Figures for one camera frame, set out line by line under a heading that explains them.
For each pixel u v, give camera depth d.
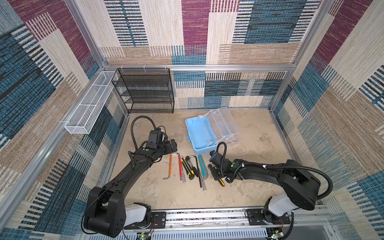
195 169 0.89
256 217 0.73
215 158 0.69
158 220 0.74
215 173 0.81
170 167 0.91
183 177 0.87
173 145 0.78
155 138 0.65
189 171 0.88
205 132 1.06
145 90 1.09
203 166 0.91
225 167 0.68
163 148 0.73
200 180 0.85
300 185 0.44
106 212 0.40
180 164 0.92
